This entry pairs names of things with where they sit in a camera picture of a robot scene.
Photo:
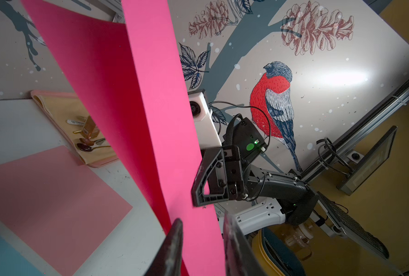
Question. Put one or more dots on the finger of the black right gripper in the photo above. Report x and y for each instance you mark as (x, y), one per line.
(210, 185)

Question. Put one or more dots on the beige cloth napkin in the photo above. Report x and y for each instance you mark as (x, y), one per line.
(63, 117)

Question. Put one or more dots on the black computer monitor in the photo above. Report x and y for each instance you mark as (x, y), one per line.
(369, 163)

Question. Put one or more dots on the iridescent rainbow spoon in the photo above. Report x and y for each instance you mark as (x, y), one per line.
(92, 142)

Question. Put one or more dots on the light blue paper sheet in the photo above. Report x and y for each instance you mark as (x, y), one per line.
(12, 263)

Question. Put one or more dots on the red pepper spice jar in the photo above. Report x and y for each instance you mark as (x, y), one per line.
(90, 130)

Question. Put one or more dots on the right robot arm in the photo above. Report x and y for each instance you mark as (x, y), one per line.
(287, 199)

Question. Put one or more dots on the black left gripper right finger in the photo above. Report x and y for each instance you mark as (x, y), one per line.
(239, 257)

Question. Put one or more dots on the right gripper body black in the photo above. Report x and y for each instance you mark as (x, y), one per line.
(234, 173)

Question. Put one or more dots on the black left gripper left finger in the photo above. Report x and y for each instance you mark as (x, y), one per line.
(168, 259)

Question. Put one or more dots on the iridescent purple spoon front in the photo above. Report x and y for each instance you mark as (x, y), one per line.
(86, 148)

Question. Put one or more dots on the black keyboard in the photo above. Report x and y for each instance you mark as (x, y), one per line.
(352, 229)

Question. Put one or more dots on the light pink paper sheet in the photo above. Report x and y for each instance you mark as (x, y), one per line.
(59, 207)

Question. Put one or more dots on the pink plastic tray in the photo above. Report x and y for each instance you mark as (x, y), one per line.
(70, 138)

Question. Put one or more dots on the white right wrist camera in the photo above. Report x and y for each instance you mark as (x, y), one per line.
(206, 132)

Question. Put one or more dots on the magenta paper sheet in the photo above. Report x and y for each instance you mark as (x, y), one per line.
(129, 78)

